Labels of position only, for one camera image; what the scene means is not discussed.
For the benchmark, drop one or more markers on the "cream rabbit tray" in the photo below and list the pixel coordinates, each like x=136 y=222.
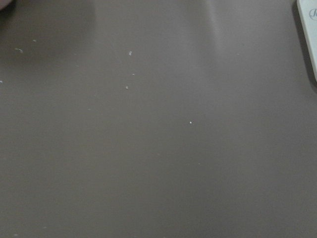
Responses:
x=308 y=16

